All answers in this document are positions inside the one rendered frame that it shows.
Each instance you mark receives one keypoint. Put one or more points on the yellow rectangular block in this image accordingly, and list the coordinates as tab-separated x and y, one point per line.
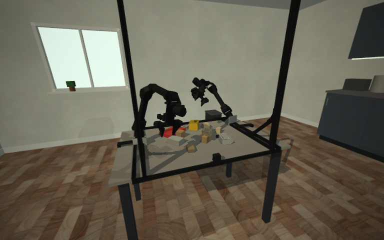
193	125

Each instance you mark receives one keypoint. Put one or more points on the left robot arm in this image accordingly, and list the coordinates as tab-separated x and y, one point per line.
173	104

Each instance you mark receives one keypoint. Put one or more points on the red flat rectangular block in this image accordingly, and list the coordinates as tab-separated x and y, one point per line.
168	131

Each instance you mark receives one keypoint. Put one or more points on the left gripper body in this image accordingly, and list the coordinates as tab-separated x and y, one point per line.
169	120

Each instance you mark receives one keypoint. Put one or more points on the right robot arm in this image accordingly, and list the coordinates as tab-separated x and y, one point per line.
226	110

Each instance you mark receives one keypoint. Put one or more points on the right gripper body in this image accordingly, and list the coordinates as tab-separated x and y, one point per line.
201	94

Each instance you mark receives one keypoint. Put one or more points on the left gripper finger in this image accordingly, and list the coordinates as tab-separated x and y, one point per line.
161	130
174	129

